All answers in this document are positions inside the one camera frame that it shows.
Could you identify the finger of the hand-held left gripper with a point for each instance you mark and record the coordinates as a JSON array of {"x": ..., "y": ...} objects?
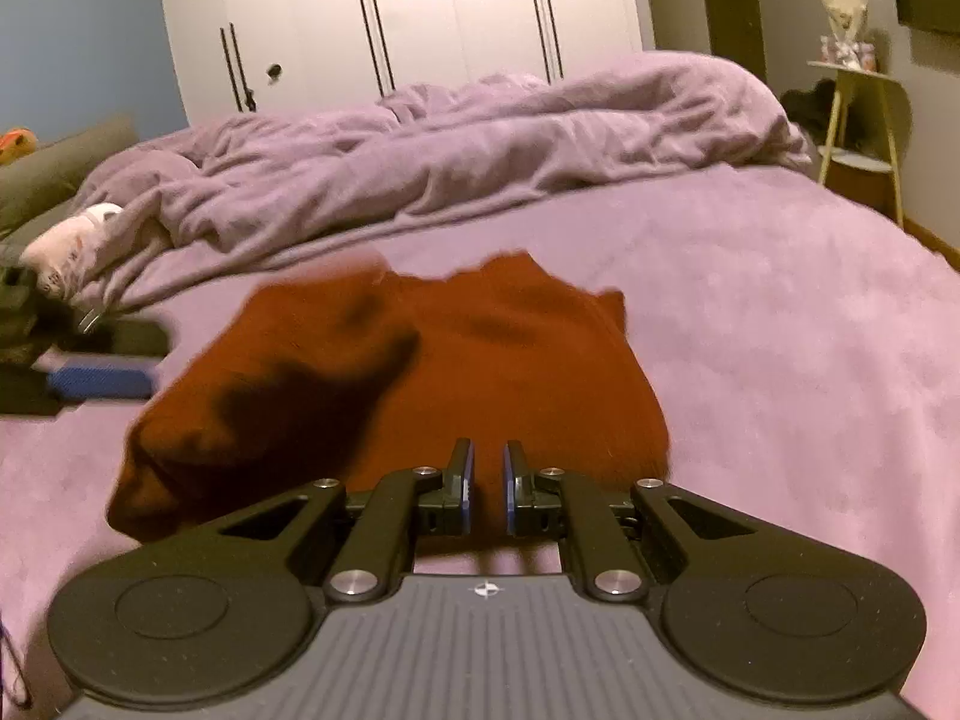
[
  {"x": 127, "y": 337},
  {"x": 105, "y": 380}
]

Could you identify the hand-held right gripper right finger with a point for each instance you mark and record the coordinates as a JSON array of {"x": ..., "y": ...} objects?
[{"x": 511, "y": 480}]

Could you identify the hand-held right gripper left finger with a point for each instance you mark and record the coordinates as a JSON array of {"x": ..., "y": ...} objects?
[{"x": 466, "y": 476}]

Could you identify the brown knitted cardigan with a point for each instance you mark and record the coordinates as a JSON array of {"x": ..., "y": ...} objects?
[{"x": 465, "y": 360}]

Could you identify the white plush toy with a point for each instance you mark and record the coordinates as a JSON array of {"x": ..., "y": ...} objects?
[{"x": 71, "y": 244}]

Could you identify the green cushion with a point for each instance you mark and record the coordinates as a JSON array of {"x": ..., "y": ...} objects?
[{"x": 60, "y": 169}]

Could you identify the orange toy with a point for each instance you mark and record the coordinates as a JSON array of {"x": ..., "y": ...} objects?
[{"x": 16, "y": 144}]

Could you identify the bed with purple sheet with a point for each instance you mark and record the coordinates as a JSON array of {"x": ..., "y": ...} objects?
[{"x": 787, "y": 315}]

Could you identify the purple crumpled duvet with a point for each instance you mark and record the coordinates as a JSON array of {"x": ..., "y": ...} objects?
[{"x": 450, "y": 150}]

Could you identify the white wardrobe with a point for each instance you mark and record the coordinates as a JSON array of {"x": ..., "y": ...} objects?
[{"x": 450, "y": 7}]

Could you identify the dark cloth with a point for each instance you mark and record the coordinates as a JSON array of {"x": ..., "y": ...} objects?
[{"x": 810, "y": 109}]

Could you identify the yellow side table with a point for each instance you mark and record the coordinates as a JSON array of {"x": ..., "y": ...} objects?
[{"x": 862, "y": 120}]

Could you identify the dark door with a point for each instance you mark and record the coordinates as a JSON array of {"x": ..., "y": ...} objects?
[{"x": 731, "y": 7}]

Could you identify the paper wrapped bouquet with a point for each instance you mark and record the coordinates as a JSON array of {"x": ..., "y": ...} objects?
[{"x": 844, "y": 26}]

